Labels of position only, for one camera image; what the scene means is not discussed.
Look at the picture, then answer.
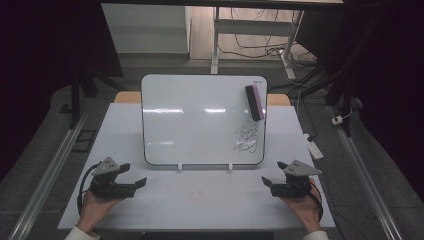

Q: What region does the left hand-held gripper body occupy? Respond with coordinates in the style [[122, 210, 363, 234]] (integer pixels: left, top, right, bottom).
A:
[[89, 156, 138, 200]]

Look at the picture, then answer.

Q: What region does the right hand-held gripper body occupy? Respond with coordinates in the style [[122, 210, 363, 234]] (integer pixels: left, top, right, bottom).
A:
[[270, 159, 323, 200]]

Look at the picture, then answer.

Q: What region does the purple and black whiteboard eraser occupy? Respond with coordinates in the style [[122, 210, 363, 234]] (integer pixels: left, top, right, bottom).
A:
[[244, 83, 266, 122]]

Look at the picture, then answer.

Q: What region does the person's left hand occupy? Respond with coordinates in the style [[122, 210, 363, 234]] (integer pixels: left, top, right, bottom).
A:
[[75, 189, 123, 234]]

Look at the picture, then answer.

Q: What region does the person's right hand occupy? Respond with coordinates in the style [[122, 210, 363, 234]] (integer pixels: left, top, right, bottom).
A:
[[279, 178, 324, 234]]

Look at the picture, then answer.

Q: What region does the white power strip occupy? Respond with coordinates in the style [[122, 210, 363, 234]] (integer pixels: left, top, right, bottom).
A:
[[303, 133, 325, 160]]

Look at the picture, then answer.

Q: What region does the black floor socket plate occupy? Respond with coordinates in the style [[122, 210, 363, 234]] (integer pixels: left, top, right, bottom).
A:
[[72, 129, 98, 154]]

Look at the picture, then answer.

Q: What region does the wooden table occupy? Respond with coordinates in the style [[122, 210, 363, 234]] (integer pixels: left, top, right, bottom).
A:
[[113, 91, 292, 108]]

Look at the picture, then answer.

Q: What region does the white whiteboard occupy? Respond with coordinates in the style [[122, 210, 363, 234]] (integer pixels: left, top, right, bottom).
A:
[[140, 73, 269, 167]]

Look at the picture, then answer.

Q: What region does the black stand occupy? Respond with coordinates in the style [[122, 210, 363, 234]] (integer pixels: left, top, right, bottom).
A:
[[286, 13, 384, 138], [68, 64, 128, 129]]

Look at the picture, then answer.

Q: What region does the dark curtain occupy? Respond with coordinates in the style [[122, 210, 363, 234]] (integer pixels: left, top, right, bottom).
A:
[[0, 0, 124, 183], [296, 0, 424, 201]]

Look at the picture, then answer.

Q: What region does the white cabinet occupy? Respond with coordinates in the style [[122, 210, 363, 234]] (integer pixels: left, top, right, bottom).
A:
[[101, 3, 192, 55]]

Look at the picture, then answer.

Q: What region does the white-legged desk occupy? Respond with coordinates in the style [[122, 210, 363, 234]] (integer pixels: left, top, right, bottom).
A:
[[99, 0, 344, 81]]

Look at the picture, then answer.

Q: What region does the left hand-held gripper black cable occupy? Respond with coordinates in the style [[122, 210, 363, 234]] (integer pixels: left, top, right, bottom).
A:
[[77, 162, 101, 214]]

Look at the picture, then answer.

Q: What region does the hand-held gripper black cable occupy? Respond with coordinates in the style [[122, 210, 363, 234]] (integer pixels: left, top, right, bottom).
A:
[[77, 162, 101, 214], [308, 184, 324, 223]]

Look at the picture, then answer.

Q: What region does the right hand-held gripper black cable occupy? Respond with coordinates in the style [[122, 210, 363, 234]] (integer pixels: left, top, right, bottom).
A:
[[308, 184, 324, 223]]

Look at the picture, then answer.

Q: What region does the aluminium rail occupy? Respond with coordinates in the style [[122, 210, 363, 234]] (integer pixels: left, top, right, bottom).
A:
[[8, 113, 88, 240], [328, 105, 404, 240]]

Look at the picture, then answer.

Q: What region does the black floor cable bundle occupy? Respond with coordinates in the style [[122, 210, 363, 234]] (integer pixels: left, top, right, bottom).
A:
[[218, 8, 318, 69]]

